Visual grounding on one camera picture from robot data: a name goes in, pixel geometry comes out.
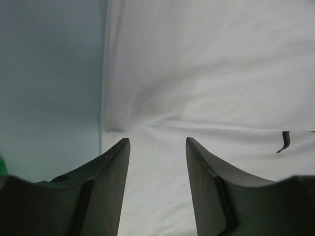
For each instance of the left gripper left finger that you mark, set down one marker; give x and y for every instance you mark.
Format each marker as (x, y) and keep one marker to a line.
(86, 201)

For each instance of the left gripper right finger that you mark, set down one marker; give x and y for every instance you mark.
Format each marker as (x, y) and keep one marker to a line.
(228, 201)

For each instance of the white printed t-shirt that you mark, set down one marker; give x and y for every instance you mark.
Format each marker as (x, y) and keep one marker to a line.
(236, 75)

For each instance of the green plastic bin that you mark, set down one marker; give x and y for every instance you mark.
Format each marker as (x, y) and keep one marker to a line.
(3, 168)

